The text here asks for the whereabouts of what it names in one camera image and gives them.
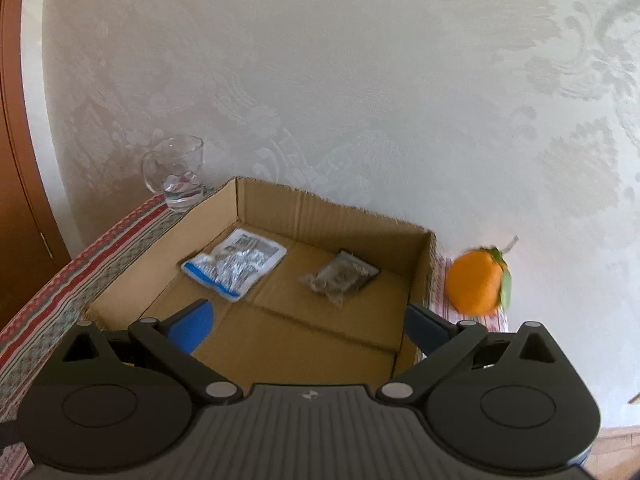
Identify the dark clear snack packet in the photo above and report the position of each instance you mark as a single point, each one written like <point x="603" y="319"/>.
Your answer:
<point x="340" y="277"/>

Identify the clear glass mug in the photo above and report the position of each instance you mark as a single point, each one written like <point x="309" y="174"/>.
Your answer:
<point x="177" y="175"/>

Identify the orange fruit with leaf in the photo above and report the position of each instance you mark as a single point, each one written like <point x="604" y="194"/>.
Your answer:
<point x="472" y="282"/>

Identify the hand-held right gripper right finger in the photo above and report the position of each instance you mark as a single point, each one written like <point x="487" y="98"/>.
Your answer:
<point x="418" y="325"/>

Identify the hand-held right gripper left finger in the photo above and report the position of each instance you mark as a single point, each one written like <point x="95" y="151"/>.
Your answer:
<point x="194" y="327"/>

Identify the patterned red green tablecloth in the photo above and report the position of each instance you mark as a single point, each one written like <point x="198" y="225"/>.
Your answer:
<point x="57" y="287"/>

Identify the silver and blue snack packet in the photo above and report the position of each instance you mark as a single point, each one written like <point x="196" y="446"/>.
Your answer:
<point x="235" y="265"/>

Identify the cardboard box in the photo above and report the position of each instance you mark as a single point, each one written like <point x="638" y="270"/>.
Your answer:
<point x="280" y="312"/>

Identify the brown wooden door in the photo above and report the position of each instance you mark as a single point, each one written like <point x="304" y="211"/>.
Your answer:
<point x="20" y="185"/>

